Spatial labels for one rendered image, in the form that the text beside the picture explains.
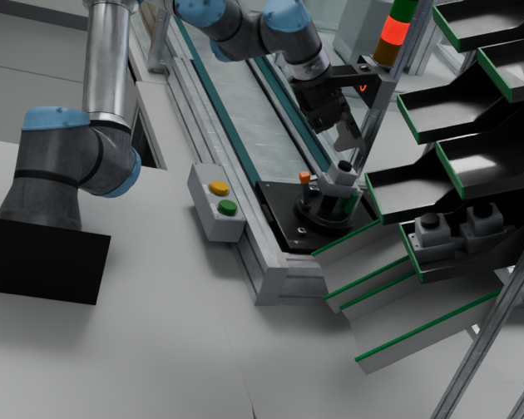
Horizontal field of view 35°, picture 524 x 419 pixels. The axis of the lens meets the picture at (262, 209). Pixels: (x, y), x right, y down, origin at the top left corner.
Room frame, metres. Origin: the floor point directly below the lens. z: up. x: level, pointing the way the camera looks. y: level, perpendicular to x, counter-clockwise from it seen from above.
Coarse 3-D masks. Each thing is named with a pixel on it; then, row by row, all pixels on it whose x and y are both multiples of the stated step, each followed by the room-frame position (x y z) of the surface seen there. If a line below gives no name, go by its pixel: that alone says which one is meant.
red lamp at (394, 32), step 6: (390, 18) 1.76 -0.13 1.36; (390, 24) 1.76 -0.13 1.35; (396, 24) 1.75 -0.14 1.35; (402, 24) 1.75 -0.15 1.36; (408, 24) 1.77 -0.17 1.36; (384, 30) 1.77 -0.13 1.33; (390, 30) 1.76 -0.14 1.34; (396, 30) 1.75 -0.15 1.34; (402, 30) 1.76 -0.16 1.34; (384, 36) 1.76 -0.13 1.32; (390, 36) 1.75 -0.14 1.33; (396, 36) 1.75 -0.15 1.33; (402, 36) 1.76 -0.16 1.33; (390, 42) 1.75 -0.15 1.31; (396, 42) 1.76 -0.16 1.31; (402, 42) 1.77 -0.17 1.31
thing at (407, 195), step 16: (432, 160) 1.37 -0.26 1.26; (368, 176) 1.34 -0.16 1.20; (384, 176) 1.35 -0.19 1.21; (400, 176) 1.36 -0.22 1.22; (416, 176) 1.36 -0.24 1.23; (432, 176) 1.35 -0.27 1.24; (448, 176) 1.35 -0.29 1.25; (384, 192) 1.31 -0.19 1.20; (400, 192) 1.31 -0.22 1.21; (416, 192) 1.31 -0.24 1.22; (432, 192) 1.31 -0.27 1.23; (448, 192) 1.25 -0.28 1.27; (384, 208) 1.27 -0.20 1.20; (400, 208) 1.26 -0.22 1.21; (416, 208) 1.23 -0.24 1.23; (432, 208) 1.24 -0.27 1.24; (448, 208) 1.25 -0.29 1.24; (384, 224) 1.22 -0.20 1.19
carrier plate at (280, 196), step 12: (264, 192) 1.57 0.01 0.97; (276, 192) 1.58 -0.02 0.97; (288, 192) 1.60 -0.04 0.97; (264, 204) 1.54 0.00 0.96; (276, 204) 1.54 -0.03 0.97; (288, 204) 1.55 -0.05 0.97; (360, 204) 1.65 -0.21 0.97; (276, 216) 1.49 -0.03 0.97; (288, 216) 1.50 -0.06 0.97; (360, 216) 1.60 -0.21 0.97; (276, 228) 1.47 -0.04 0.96; (288, 228) 1.46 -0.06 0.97; (288, 240) 1.42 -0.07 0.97; (300, 240) 1.43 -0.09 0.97; (312, 240) 1.45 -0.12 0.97; (324, 240) 1.46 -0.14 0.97; (288, 252) 1.40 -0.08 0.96; (300, 252) 1.41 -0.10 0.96; (312, 252) 1.42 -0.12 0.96
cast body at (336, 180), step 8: (344, 160) 1.57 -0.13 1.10; (336, 168) 1.54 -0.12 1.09; (344, 168) 1.54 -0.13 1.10; (352, 168) 1.57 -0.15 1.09; (320, 176) 1.56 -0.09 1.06; (328, 176) 1.55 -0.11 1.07; (336, 176) 1.53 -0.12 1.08; (344, 176) 1.54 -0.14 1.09; (352, 176) 1.54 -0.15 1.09; (320, 184) 1.54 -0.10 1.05; (328, 184) 1.52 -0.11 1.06; (336, 184) 1.53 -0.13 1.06; (344, 184) 1.54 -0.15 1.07; (352, 184) 1.55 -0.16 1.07; (328, 192) 1.52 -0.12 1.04; (336, 192) 1.53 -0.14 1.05; (344, 192) 1.54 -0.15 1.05
